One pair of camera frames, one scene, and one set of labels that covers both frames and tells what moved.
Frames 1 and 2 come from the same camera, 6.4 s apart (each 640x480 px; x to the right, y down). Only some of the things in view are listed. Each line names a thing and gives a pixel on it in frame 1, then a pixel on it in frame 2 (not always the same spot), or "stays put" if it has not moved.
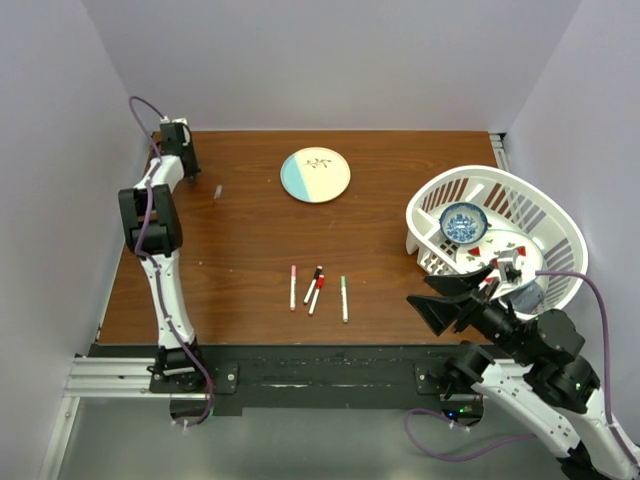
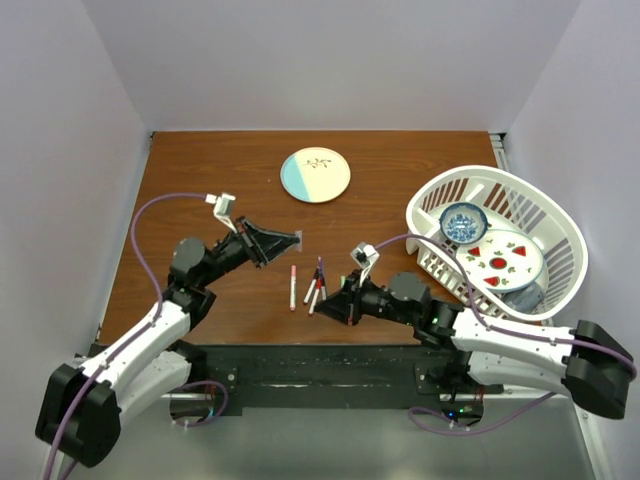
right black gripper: [437, 311] -> [344, 305]
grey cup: [527, 298] stays put
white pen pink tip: [293, 287] stays put
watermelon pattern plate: [472, 256] stays put
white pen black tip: [312, 285] stays put
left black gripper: [195, 167] -> [266, 245]
